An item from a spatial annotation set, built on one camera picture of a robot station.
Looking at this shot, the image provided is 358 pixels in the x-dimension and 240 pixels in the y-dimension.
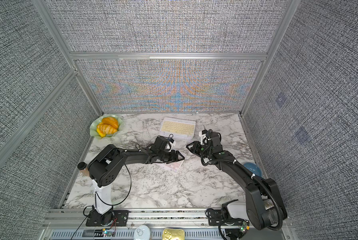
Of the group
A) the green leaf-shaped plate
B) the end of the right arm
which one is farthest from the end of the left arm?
the green leaf-shaped plate

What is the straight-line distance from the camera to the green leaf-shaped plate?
1027mm

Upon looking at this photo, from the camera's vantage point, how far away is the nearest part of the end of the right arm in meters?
0.62

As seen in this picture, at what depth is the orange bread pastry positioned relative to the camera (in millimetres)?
1025

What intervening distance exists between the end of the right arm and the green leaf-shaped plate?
599mm

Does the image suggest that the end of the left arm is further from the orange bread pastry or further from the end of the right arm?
the orange bread pastry

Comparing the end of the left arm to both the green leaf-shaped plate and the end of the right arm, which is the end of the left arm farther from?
the green leaf-shaped plate

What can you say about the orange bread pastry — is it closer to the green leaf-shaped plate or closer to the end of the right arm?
the green leaf-shaped plate

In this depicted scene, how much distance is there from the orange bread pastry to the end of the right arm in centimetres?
60
